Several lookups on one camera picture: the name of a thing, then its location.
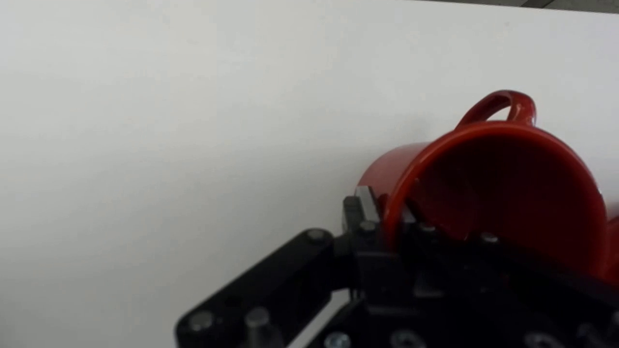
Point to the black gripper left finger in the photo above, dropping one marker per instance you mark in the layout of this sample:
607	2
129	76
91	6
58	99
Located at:
269	304

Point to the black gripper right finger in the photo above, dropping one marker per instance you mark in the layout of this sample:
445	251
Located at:
485	294

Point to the red enamel cup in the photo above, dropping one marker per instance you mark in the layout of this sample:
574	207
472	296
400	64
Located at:
497	172

